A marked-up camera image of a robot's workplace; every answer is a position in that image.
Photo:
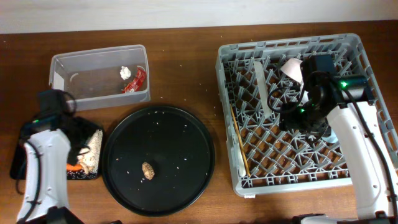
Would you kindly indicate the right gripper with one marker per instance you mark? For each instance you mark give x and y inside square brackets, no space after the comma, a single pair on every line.
[288,121]

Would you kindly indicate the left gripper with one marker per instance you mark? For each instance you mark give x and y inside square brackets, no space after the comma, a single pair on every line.
[84,128]

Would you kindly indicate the rice and peanut shells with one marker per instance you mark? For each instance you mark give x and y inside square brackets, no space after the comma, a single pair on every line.
[90,161]

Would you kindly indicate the orange carrot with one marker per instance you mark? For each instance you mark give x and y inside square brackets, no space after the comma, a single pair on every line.
[76,167]

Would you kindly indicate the pink bowl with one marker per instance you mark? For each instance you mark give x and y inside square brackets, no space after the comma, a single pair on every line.
[292,69]

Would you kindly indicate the grey plate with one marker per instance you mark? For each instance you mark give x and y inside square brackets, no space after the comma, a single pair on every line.
[262,87]

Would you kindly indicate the white tissue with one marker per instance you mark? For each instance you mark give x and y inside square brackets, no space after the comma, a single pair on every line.
[125,73]

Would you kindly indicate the red snack wrapper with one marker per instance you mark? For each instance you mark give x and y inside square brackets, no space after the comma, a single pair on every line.
[137,82]

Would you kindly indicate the wooden chopstick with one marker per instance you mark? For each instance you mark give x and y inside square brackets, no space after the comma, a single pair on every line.
[240,142]

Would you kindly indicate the brown walnut shell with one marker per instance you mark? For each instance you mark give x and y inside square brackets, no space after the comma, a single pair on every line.
[148,171]

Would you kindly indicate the light blue cup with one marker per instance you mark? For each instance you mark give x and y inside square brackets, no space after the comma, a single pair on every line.
[330,136]

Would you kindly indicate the white plastic fork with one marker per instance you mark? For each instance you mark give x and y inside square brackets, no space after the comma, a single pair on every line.
[241,166]

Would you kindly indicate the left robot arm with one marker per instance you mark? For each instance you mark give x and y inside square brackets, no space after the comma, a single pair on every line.
[53,139]

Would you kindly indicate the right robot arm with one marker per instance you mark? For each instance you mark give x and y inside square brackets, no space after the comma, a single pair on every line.
[344,105]

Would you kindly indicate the clear plastic waste bin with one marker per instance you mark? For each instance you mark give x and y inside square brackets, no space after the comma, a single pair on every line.
[93,80]

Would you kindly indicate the grey dishwasher rack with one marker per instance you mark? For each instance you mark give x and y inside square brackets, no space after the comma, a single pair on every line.
[282,161]

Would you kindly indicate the black rectangular tray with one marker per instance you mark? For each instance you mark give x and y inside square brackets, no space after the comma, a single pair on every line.
[18,167]

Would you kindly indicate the round black serving tray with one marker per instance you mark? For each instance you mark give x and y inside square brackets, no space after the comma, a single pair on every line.
[175,143]

